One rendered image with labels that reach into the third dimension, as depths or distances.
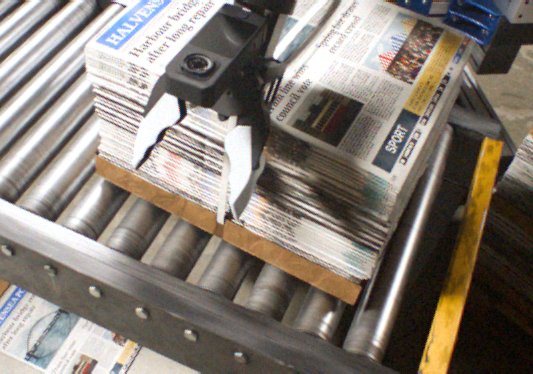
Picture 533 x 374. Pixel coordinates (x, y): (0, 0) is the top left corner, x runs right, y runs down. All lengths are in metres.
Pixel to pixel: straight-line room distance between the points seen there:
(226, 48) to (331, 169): 0.18
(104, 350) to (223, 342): 0.89
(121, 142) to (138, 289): 0.18
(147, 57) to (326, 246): 0.29
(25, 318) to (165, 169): 0.97
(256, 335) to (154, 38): 0.36
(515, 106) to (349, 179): 1.92
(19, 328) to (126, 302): 0.91
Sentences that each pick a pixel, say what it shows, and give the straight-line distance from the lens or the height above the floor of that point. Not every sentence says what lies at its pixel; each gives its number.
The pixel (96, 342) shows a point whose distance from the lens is 1.68.
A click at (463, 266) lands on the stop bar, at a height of 0.82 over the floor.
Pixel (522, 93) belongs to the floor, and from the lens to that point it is 2.64.
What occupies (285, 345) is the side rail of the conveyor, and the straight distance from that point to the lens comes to 0.79.
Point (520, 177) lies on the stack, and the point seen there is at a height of 0.50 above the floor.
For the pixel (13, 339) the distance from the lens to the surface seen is 1.71.
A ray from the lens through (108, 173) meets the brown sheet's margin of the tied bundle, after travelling 0.89.
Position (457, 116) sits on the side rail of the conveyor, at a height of 0.80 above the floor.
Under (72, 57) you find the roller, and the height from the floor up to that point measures 0.80.
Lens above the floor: 1.49
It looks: 50 degrees down
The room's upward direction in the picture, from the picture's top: 10 degrees clockwise
